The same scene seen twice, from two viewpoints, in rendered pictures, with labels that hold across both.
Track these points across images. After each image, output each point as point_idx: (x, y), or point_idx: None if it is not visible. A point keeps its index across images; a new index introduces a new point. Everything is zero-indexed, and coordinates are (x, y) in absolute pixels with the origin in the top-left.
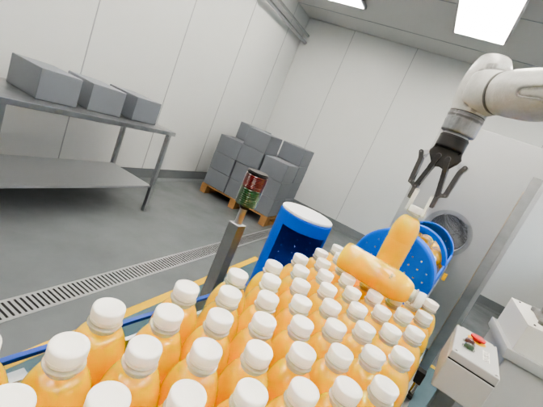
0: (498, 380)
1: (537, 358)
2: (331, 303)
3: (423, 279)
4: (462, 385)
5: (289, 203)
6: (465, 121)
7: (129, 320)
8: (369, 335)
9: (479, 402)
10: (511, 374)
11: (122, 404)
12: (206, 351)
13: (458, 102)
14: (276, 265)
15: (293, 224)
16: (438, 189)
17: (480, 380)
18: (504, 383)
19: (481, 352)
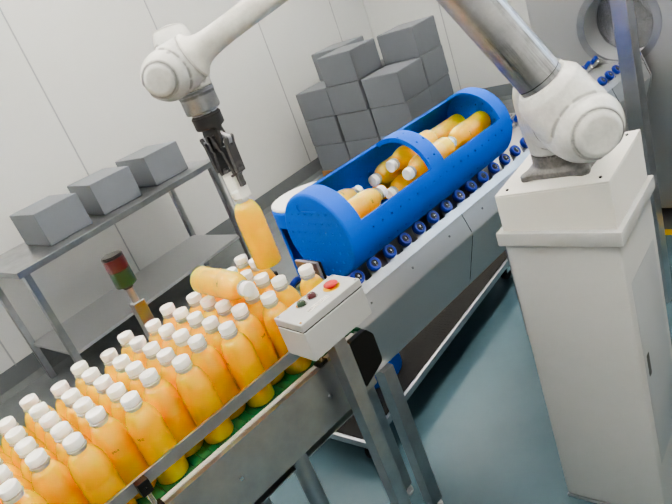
0: (300, 327)
1: (529, 225)
2: (148, 346)
3: (338, 231)
4: (296, 343)
5: (283, 196)
6: (186, 105)
7: None
8: (162, 358)
9: (308, 350)
10: (523, 258)
11: None
12: (10, 434)
13: None
14: (124, 335)
15: (285, 223)
16: (230, 168)
17: (296, 333)
18: (526, 272)
19: (317, 301)
